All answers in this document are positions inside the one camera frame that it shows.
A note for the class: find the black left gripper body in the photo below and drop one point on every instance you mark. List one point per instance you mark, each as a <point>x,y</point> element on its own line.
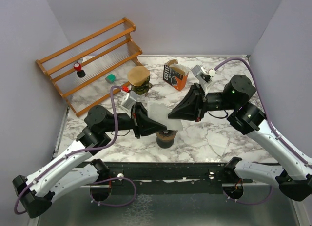
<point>134,114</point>

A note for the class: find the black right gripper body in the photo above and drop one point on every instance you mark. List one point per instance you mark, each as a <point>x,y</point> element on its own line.
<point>203,107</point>

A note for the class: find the white paper coffee filter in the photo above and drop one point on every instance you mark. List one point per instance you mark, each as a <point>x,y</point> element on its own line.
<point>159,113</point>

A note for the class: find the olive green glass dripper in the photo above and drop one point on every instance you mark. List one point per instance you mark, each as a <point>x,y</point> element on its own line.
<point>144,88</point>

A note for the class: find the grey carafe with red lid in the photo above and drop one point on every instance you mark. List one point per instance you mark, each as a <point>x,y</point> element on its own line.
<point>164,143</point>

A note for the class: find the brown paper coffee filter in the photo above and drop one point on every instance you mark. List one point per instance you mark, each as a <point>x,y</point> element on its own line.
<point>138,75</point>

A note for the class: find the round wooden dripper base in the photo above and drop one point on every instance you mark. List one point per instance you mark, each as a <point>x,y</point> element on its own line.
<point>165,137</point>

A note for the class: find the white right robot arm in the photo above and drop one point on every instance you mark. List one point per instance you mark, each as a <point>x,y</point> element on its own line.
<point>293,174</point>

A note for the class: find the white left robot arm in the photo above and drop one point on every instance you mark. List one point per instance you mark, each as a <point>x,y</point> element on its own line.
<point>36,192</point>

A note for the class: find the orange coffee filter box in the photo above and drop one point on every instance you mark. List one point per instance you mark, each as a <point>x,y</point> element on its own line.
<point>173,78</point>

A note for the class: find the green small block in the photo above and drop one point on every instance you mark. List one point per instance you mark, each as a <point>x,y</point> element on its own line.
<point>110,78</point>

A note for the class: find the brown filters in box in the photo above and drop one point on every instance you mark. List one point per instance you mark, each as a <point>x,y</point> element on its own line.
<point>174,64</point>

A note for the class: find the orange wooden shelf rack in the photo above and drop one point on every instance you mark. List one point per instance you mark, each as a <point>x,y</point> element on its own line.
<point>111,50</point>

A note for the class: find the red black stamp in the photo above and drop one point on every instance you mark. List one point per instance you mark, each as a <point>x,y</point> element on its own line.
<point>80,72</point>

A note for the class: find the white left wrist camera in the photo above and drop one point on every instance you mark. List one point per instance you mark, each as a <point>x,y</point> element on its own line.
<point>129,99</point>

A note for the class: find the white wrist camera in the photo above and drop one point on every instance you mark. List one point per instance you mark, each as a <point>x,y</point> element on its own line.
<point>205,77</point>
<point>129,99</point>

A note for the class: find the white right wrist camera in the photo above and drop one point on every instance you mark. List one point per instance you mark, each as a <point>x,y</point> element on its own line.
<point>205,77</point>

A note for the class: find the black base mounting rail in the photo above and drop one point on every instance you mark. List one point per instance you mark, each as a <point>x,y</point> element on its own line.
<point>170,177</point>

